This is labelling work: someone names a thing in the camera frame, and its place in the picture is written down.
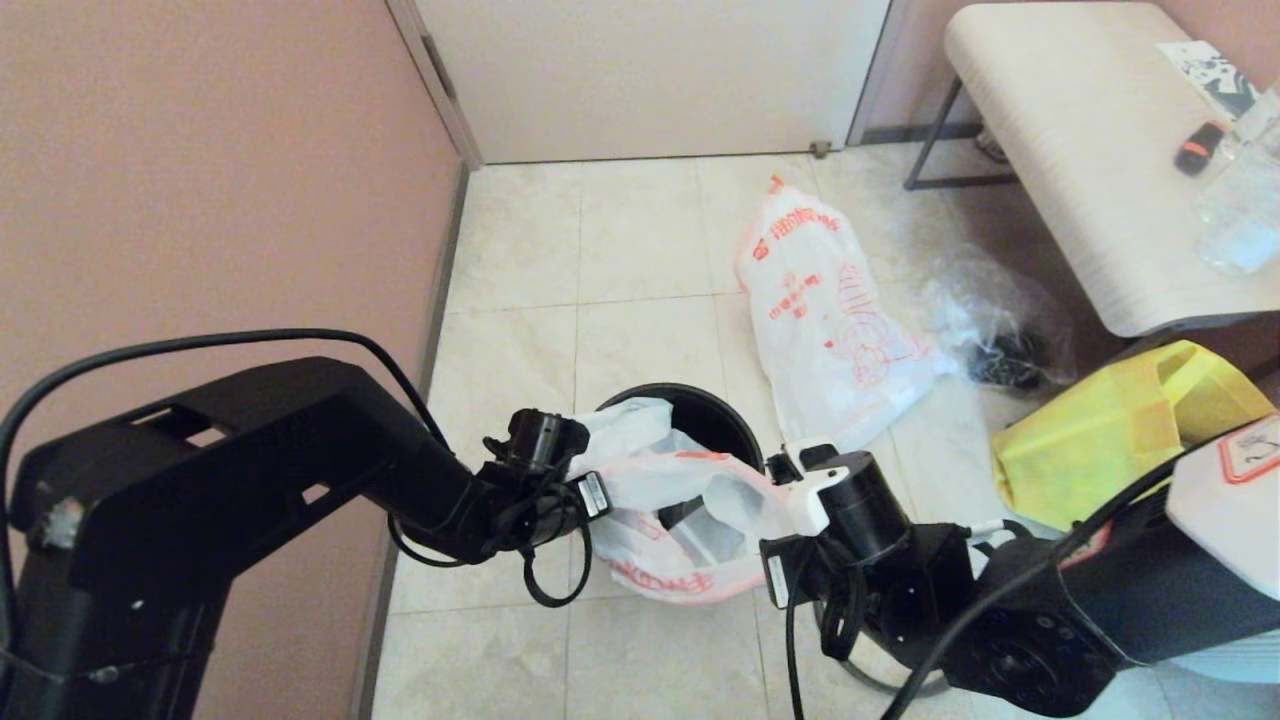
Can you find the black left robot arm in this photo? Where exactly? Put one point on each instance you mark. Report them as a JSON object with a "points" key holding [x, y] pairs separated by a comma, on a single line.
{"points": [[250, 470]]}

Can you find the yellow fabric bag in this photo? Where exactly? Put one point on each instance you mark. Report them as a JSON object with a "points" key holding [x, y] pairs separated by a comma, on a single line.
{"points": [[1100, 440]]}

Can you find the clear bottle with blue tint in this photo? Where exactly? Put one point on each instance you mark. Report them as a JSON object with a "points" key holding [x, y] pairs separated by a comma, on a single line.
{"points": [[1240, 220]]}

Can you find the clear plastic bag dark contents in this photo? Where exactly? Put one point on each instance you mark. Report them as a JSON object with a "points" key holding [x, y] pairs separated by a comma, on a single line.
{"points": [[990, 320]]}

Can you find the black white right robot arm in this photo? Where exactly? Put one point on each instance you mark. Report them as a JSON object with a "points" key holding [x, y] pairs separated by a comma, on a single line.
{"points": [[1050, 620]]}

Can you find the used white red liner bag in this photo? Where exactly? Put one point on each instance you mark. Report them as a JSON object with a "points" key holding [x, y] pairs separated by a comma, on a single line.
{"points": [[830, 320]]}

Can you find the black round trash bin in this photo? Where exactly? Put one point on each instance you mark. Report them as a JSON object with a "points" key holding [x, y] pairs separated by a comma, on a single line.
{"points": [[715, 420]]}

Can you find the black orange small device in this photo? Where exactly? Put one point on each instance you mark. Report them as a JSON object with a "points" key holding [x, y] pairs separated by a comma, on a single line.
{"points": [[1197, 150]]}

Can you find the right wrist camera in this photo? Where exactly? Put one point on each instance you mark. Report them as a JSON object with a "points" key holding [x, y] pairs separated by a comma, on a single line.
{"points": [[785, 465]]}

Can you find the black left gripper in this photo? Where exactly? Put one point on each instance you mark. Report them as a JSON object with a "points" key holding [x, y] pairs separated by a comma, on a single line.
{"points": [[565, 505]]}

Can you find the beige table with metal legs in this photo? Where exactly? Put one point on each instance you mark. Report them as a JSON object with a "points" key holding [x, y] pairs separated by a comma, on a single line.
{"points": [[1080, 150]]}

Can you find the white door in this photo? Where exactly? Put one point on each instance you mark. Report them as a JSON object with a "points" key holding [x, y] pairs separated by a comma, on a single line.
{"points": [[650, 80]]}

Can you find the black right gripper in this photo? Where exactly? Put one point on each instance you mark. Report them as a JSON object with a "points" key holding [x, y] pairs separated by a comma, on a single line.
{"points": [[800, 570]]}

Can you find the black white printed leaflet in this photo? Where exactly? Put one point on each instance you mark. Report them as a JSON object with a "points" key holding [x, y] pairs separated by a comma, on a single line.
{"points": [[1210, 78]]}

